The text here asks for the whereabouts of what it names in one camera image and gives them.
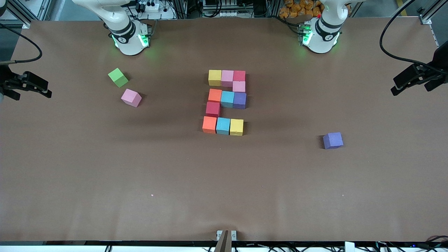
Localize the green foam cube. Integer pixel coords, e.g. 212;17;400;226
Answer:
108;68;129;88

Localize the blue foam cube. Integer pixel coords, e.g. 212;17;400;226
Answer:
220;91;235;108
216;117;231;135

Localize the aluminium table edge rail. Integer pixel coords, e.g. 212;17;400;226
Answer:
430;24;440;48

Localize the aluminium frame profile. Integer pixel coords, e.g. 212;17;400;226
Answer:
417;0;448;25
0;0;53;29

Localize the pile of orange fruit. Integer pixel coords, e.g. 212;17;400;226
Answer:
279;0;324;19

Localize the grey metal table bracket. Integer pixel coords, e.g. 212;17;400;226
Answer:
216;230;237;241

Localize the brown upright post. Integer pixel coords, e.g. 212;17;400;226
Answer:
214;230;232;252

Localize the purple foam cube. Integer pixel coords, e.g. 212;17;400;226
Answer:
233;92;247;110
323;132;344;150

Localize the white power strip with plugs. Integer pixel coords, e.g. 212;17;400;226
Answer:
135;1;161;13

